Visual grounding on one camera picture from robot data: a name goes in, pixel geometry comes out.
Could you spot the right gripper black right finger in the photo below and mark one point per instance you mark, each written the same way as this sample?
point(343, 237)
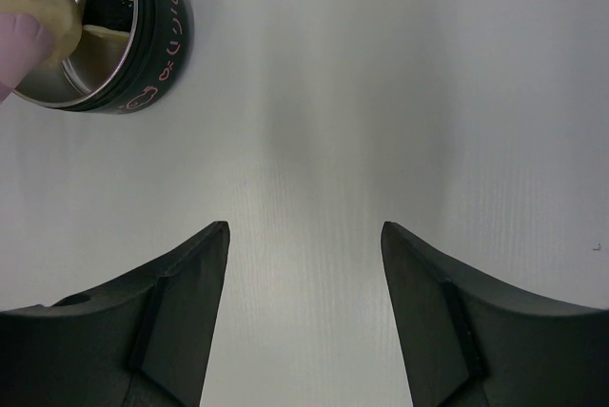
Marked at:
point(470, 339)

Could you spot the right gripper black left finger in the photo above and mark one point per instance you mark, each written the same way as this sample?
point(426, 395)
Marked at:
point(142, 339)

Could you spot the steel tongs with pink tips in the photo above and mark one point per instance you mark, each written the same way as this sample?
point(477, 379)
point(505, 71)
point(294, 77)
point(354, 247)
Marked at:
point(25, 44)

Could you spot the green sushi roll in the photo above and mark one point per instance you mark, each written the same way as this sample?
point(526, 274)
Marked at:
point(109, 19)

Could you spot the round cream rice cake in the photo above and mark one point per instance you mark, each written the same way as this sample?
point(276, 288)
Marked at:
point(61, 17)

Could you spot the round steel lunch box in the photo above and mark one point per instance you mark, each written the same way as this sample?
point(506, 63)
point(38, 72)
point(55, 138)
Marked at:
point(118, 76)

